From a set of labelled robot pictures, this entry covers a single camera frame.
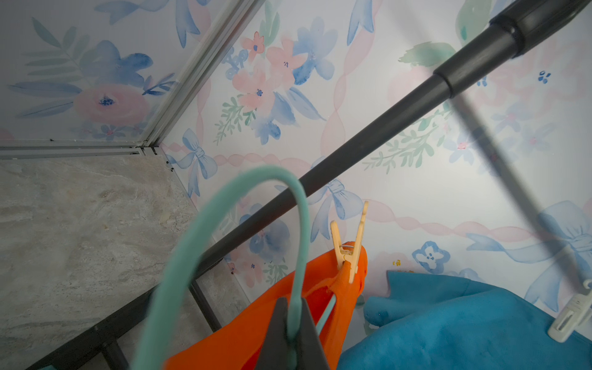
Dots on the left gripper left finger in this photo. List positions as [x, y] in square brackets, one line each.
[274, 351]

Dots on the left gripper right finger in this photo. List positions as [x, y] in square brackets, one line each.
[311, 355]

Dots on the orange t-shirt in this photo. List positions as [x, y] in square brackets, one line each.
[238, 345]

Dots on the beige clothespin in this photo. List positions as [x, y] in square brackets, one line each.
[349, 253]

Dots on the teal t-shirt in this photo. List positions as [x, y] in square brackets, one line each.
[445, 322]

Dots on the white clothespin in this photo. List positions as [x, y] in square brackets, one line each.
[575, 313]

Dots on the black clothes rack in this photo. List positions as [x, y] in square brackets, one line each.
[513, 32]

